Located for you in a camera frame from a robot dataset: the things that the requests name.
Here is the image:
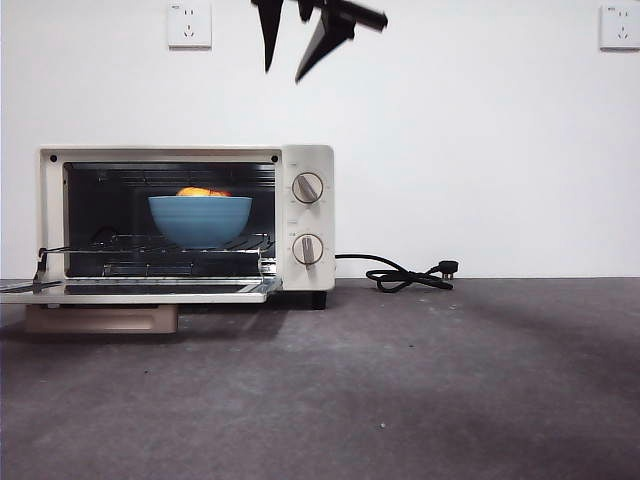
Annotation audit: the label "red yellow apple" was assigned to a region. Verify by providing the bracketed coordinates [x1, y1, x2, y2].
[175, 186, 234, 198]

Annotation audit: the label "blue ribbed bowl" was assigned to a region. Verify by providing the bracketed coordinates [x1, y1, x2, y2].
[147, 195, 254, 250]

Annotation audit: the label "glass oven door with handle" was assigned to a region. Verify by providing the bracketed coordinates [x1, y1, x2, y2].
[0, 276, 284, 335]

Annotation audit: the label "beige round oven knob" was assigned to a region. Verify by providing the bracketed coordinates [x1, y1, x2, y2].
[291, 233, 325, 270]
[291, 172, 325, 205]

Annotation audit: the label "cream Toshiba toaster oven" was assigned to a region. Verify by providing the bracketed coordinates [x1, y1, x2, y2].
[38, 144, 336, 311]

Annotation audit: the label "white wall socket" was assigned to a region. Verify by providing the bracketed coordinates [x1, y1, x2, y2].
[599, 4, 640, 50]
[167, 2, 213, 50]

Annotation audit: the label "black power cable with plug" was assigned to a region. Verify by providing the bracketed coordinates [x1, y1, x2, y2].
[333, 253, 460, 294]

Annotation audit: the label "metal wire oven rack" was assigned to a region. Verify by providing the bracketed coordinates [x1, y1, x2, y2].
[32, 232, 276, 294]

